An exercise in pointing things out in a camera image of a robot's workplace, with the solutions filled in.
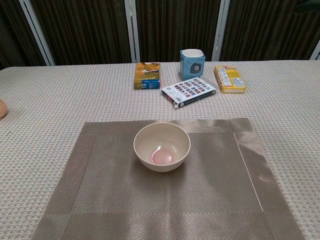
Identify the light brown bowl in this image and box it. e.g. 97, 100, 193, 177
133, 122, 192, 173

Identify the brown woven placemat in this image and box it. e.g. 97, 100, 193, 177
31, 117, 306, 240

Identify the white box with picture grid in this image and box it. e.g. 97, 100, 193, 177
161, 76, 217, 110

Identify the orange and blue box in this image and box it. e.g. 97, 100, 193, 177
133, 62, 161, 90

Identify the light blue square box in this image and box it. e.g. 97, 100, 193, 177
179, 49, 206, 82

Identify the yellow flat box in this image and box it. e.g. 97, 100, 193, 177
213, 65, 247, 95

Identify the dark pleated screen panel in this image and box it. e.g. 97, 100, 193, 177
134, 0, 221, 63
219, 0, 320, 62
31, 0, 133, 66
0, 0, 47, 71

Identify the beige woven tablecloth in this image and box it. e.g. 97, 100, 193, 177
0, 59, 320, 240

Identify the brown egg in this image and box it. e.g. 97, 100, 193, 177
0, 98, 8, 119

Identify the grey screen post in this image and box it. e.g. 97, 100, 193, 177
211, 0, 231, 62
18, 0, 56, 67
309, 39, 320, 61
124, 0, 141, 64

